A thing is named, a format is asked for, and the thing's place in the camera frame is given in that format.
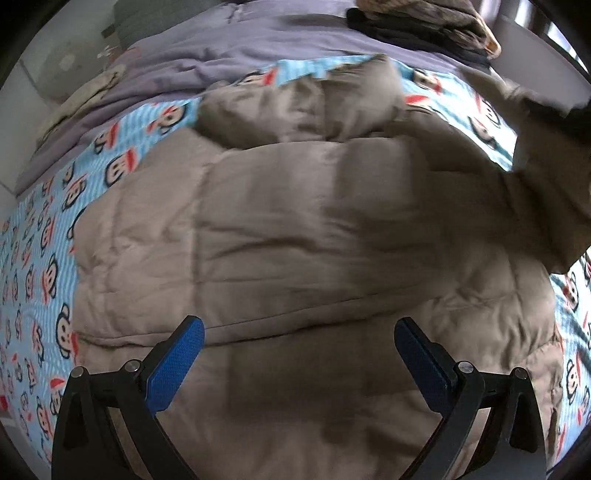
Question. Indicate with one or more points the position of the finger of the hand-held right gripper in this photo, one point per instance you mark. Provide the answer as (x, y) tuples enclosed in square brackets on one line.
[(565, 115)]

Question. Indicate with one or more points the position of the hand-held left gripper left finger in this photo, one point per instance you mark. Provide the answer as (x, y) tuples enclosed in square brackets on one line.
[(178, 364)]

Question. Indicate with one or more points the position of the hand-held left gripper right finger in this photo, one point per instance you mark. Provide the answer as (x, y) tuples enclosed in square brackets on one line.
[(422, 369)]

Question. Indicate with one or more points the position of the beige puffer jacket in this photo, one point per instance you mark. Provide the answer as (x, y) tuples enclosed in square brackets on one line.
[(300, 221)]

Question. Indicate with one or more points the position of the brown patterned cloth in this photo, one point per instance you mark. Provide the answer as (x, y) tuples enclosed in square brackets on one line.
[(443, 23)]

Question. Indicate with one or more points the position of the black cloth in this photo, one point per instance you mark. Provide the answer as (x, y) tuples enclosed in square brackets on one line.
[(383, 27)]

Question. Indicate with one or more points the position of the blue monkey print blanket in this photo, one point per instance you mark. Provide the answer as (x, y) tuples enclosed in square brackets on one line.
[(129, 152)]

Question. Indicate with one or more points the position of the purple bed sheet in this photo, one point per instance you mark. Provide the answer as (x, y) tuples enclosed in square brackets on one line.
[(207, 50)]

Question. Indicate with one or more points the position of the dark grey cabinet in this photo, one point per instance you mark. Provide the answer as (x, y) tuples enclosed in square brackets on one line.
[(143, 18)]

